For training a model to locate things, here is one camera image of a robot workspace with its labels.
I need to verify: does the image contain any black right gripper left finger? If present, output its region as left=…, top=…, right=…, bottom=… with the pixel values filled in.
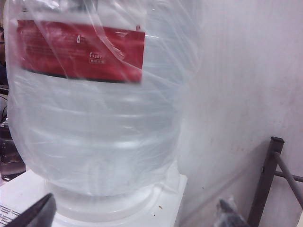
left=22, top=193, right=57, bottom=227

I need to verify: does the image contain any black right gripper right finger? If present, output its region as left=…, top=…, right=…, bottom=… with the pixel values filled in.
left=214, top=197, right=251, bottom=227

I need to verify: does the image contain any white water dispenser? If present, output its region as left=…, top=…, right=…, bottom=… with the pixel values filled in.
left=0, top=166, right=189, bottom=227

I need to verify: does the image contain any bagged water jug red label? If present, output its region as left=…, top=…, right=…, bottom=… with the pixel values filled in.
left=4, top=0, right=204, bottom=219

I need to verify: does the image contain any dark metal rack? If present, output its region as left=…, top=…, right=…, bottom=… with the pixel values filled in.
left=247, top=136, right=303, bottom=227

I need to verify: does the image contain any grey sports bottle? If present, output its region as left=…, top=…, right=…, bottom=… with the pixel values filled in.
left=0, top=125, right=27, bottom=182

